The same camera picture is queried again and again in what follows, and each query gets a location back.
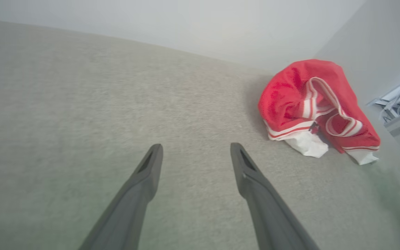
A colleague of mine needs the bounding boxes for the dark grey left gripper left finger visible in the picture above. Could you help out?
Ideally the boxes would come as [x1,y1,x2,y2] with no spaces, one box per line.
[78,144,163,250]

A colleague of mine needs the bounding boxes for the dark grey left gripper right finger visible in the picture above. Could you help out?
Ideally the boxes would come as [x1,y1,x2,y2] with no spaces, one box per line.
[230,143,320,250]

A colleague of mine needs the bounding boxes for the red garment with white trim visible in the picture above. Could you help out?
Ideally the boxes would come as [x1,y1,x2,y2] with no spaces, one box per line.
[258,59,381,166]

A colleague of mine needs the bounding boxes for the light grey fabric sofa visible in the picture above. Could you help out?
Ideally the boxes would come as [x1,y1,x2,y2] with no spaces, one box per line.
[0,20,400,250]

